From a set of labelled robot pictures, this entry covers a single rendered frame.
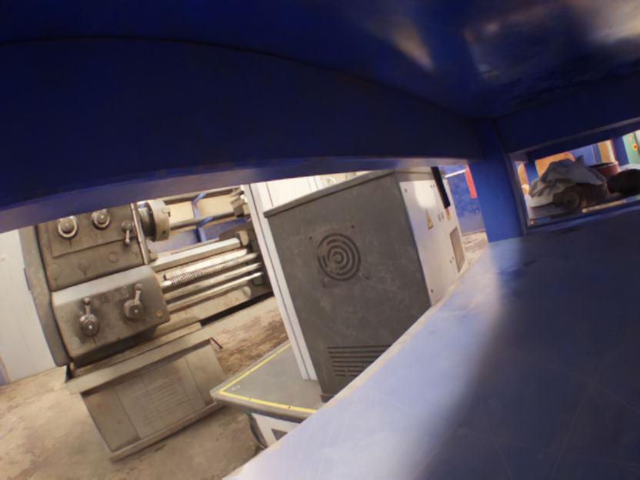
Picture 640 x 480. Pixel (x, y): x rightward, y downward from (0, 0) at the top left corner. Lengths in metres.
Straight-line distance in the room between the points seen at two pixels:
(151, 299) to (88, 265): 0.36
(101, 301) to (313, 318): 1.00
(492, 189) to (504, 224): 0.05
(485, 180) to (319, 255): 0.37
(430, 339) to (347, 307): 0.47
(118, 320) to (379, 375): 1.35
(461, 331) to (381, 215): 0.40
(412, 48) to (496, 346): 0.18
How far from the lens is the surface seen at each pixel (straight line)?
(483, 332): 0.21
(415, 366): 0.19
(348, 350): 0.72
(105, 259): 1.61
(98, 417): 1.65
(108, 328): 1.47
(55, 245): 1.60
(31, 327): 4.88
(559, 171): 0.80
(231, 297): 1.85
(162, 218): 1.86
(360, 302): 0.65
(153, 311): 1.50
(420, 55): 0.22
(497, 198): 0.49
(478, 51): 0.25
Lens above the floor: 0.77
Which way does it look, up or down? 2 degrees down
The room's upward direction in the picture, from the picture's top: 16 degrees counter-clockwise
